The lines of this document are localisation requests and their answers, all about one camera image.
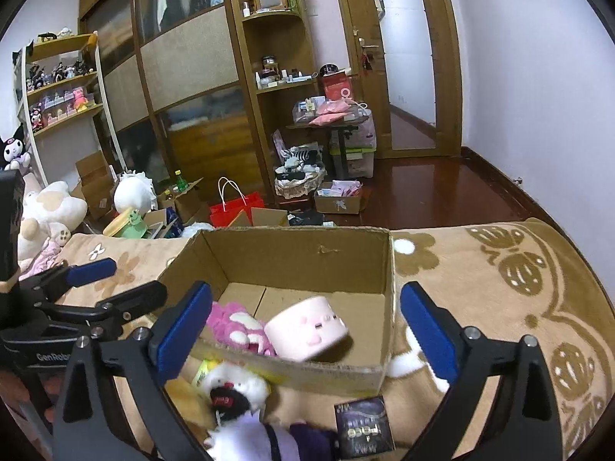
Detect row of small figures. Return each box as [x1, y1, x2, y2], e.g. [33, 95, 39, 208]
[26, 58, 97, 94]

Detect wooden sliding door wardrobe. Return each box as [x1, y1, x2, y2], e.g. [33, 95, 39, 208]
[78, 0, 271, 205]

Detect lace trimmed basket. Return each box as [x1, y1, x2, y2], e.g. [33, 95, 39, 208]
[274, 169, 327, 201]

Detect wooden corner shelf unit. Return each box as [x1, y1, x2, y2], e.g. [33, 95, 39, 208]
[225, 0, 330, 202]

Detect black striped plush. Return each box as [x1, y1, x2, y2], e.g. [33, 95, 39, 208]
[276, 143, 324, 179]

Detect small black printed box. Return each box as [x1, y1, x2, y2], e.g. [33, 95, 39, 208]
[334, 396, 396, 460]

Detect beige flower blanket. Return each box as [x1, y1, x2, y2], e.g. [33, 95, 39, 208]
[57, 217, 615, 461]

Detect white framed display shelf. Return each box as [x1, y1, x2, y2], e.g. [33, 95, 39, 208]
[12, 33, 118, 189]

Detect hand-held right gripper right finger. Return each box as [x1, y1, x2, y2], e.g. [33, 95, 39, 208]
[400, 281, 564, 461]

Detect white plastic bag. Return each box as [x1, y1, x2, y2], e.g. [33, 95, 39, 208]
[181, 221, 215, 239]

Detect black and white rabbit plush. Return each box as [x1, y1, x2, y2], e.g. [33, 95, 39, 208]
[2, 125, 33, 172]

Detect white plush with black face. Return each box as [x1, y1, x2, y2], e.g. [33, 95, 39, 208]
[198, 362, 273, 426]

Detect clear plastic storage bin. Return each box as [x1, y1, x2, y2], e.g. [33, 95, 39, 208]
[329, 106, 378, 179]

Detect red box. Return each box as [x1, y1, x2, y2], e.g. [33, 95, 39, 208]
[320, 71, 357, 102]

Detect dark cloth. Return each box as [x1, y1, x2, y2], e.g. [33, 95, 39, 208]
[287, 210, 326, 227]

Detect cardboard box with packets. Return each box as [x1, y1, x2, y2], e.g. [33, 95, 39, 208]
[314, 180, 364, 216]

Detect wooden door with mirror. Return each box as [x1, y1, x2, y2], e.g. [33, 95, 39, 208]
[335, 0, 463, 160]

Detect pale pink cylinder plush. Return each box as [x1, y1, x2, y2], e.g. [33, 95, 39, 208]
[264, 296, 349, 361]

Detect tall brown cardboard box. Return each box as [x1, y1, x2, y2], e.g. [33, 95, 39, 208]
[73, 150, 122, 222]

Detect pink packets pile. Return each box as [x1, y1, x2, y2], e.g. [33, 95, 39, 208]
[307, 99, 360, 128]

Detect small black side table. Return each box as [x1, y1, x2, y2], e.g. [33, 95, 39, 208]
[287, 122, 362, 179]

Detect yellow green frog container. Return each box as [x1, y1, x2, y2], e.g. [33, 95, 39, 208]
[103, 207, 148, 240]

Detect purple and white plush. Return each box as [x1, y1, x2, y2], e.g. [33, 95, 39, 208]
[206, 415, 343, 461]

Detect metal door handle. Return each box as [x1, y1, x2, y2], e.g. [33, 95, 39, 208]
[358, 37, 381, 71]

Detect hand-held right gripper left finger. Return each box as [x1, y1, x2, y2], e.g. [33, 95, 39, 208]
[53, 281, 214, 461]

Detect cardboard box with bottles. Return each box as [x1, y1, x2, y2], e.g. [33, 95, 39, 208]
[158, 177, 206, 222]

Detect red paper bag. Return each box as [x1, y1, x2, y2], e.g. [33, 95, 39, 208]
[209, 177, 266, 229]

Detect white round plush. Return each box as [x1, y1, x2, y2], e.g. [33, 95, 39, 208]
[113, 170, 158, 215]

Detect yellow green plush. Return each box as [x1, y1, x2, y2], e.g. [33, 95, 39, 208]
[192, 358, 218, 389]

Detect cream bear plush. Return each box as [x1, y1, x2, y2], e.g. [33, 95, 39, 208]
[19, 180, 88, 247]

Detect small flat cardboard box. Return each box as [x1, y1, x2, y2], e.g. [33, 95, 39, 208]
[250, 207, 290, 228]

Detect pink fluffy cloth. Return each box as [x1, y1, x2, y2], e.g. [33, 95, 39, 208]
[18, 239, 62, 277]

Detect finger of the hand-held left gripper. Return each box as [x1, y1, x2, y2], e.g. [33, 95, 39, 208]
[19, 258, 118, 305]
[36, 280, 168, 343]

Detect pink and white plush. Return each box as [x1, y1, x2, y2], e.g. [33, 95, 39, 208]
[206, 302, 278, 357]

